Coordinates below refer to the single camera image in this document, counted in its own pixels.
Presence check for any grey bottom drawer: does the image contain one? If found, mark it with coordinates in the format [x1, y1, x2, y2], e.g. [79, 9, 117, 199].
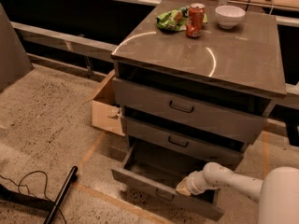
[111, 140, 224, 221]

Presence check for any grey drawer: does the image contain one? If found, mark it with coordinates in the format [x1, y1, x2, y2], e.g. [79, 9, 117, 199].
[112, 77, 265, 143]
[126, 118, 243, 166]
[111, 140, 224, 221]

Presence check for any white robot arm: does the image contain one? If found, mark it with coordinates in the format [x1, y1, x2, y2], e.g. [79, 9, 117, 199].
[176, 162, 299, 224]

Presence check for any grey middle drawer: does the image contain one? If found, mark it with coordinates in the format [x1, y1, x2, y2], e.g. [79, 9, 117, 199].
[126, 118, 243, 166]

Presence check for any grey top drawer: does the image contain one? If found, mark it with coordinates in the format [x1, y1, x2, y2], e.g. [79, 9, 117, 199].
[112, 77, 265, 143]

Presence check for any grey drawer cabinet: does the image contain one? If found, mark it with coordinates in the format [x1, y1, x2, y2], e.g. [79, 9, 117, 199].
[112, 1, 286, 154]

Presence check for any cardboard box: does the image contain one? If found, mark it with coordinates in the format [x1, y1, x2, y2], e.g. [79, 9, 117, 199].
[85, 70, 124, 136]

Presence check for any green chip bag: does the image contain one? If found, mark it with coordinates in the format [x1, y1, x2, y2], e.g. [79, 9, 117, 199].
[156, 6, 208, 33]

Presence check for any orange soda can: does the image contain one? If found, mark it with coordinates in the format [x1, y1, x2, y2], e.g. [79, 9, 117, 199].
[186, 3, 206, 38]

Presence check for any white bowl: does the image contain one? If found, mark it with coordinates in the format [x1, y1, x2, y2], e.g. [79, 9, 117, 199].
[215, 6, 246, 29]

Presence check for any black metal stand leg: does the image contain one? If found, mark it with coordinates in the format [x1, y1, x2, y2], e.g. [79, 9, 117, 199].
[0, 166, 78, 224]

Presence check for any grey panel at left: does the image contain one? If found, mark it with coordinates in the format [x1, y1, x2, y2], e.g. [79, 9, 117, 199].
[0, 4, 34, 91]

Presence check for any black cable on floor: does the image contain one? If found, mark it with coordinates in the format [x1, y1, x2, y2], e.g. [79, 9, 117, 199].
[0, 170, 68, 224]

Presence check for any grey metal rail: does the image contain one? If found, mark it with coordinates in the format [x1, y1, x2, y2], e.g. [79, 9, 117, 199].
[11, 21, 117, 63]

